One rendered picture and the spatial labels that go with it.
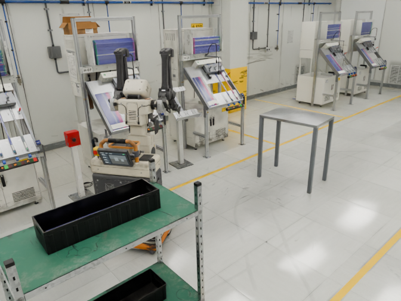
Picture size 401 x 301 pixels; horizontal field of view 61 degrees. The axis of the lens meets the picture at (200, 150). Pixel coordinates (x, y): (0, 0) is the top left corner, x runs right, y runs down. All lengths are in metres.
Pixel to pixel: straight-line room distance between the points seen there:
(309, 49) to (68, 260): 6.85
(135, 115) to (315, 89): 5.37
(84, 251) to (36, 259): 0.19
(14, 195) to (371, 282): 3.40
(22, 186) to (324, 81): 5.94
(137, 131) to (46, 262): 1.72
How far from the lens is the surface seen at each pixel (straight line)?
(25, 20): 5.48
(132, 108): 2.96
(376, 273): 3.09
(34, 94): 5.55
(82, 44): 4.30
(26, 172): 3.98
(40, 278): 1.53
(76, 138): 3.84
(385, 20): 10.40
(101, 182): 2.94
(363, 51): 8.93
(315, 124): 3.74
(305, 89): 7.87
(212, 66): 5.13
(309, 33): 7.74
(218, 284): 2.74
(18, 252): 1.71
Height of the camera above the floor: 1.88
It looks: 22 degrees down
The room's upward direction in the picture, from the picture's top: 2 degrees counter-clockwise
